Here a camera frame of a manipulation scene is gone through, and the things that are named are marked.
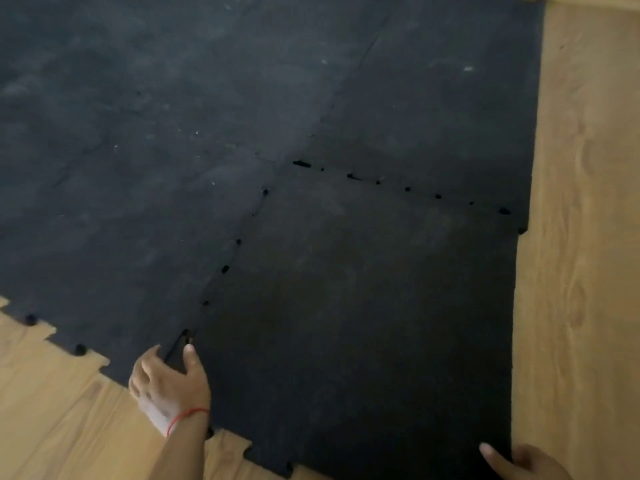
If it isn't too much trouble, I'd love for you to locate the person's right hand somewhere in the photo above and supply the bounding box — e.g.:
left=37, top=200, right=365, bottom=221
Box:
left=479, top=442, right=574, bottom=480

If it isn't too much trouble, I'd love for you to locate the person's left hand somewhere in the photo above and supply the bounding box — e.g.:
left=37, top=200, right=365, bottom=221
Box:
left=128, top=344, right=212, bottom=438

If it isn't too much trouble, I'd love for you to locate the black interlocking rubber floor mat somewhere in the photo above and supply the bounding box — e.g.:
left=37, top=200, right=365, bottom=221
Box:
left=0, top=90, right=297, bottom=387
left=0, top=0, right=396, bottom=168
left=165, top=161, right=528, bottom=479
left=270, top=0, right=547, bottom=231

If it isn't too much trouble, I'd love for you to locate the person's left forearm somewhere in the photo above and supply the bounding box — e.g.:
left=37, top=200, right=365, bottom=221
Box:
left=149, top=411, right=212, bottom=480

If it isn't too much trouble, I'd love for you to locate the red string bracelet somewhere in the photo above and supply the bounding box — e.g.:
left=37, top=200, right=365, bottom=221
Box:
left=165, top=407, right=211, bottom=439

